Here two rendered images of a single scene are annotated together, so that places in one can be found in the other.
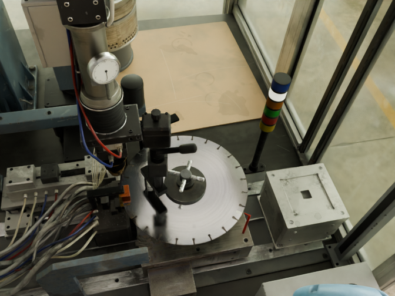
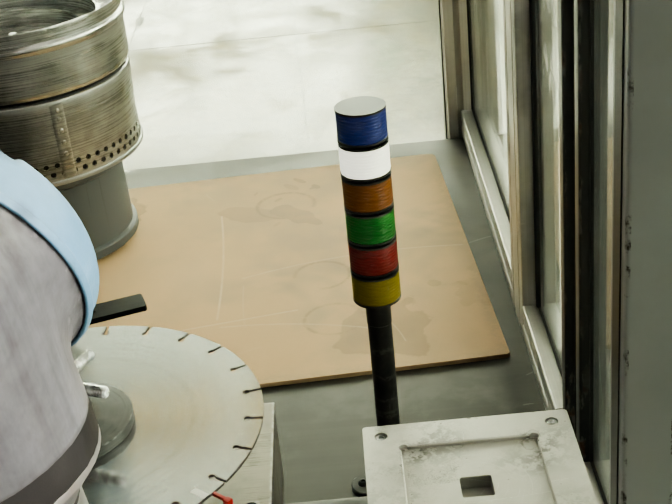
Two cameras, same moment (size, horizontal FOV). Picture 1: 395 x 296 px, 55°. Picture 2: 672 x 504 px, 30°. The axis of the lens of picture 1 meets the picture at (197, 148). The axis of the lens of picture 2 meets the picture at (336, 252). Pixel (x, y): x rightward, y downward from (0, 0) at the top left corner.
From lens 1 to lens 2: 59 cm
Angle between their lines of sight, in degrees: 29
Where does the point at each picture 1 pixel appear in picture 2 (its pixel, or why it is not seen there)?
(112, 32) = (42, 131)
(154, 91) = (163, 305)
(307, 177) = (500, 443)
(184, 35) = (302, 186)
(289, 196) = (416, 489)
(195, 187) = not seen: hidden behind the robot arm
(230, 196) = (192, 456)
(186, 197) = not seen: hidden behind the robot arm
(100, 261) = not seen: outside the picture
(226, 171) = (210, 400)
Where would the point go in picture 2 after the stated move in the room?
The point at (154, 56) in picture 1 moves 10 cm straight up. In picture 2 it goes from (198, 231) to (188, 168)
